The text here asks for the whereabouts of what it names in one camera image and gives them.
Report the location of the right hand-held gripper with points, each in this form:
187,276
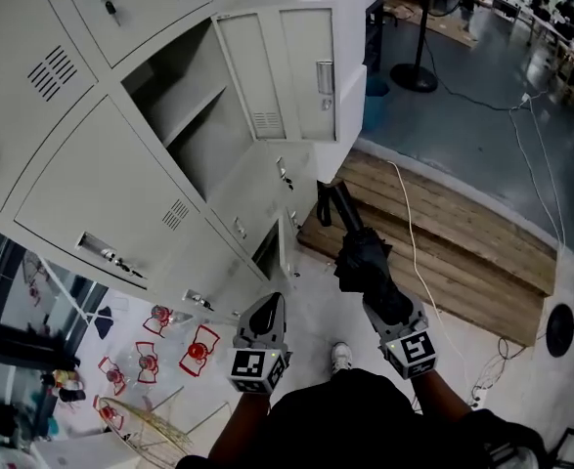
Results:
409,347

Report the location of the row of office desks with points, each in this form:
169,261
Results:
555,42

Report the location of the white power strip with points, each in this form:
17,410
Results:
479,397

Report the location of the person's black clothing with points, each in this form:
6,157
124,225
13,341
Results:
365,423

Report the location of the black round base stand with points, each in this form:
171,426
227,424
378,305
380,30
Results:
559,330

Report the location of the red white paper ornament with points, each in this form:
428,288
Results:
159,316
114,375
147,362
108,412
197,351

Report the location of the black standing fan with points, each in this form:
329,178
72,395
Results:
416,73

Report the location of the black umbrella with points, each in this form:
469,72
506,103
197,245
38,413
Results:
360,257

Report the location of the locker key bunch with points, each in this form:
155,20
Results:
285,176
108,3
120,263
199,301

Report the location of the person's white shoe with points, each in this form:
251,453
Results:
341,357

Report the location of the person's right forearm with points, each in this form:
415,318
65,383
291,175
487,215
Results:
438,396

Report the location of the flat cardboard sheet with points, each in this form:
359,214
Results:
443,27

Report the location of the wooden plank platform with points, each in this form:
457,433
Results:
472,262

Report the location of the grey metal locker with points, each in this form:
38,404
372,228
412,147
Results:
120,115

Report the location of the person's left forearm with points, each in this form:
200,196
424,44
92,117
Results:
240,425

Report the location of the white cabinet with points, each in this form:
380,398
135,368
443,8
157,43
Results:
350,91

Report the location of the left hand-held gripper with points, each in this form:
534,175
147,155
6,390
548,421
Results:
257,362

